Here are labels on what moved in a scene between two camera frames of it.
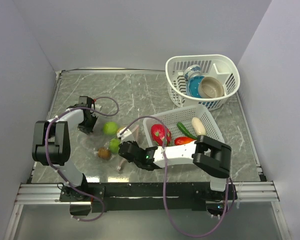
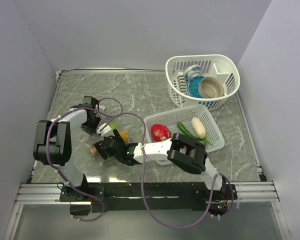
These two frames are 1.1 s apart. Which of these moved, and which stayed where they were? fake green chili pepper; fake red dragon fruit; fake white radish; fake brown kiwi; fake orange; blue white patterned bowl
Moved: fake brown kiwi; fake orange
Stayed: fake red dragon fruit; blue white patterned bowl; fake green chili pepper; fake white radish
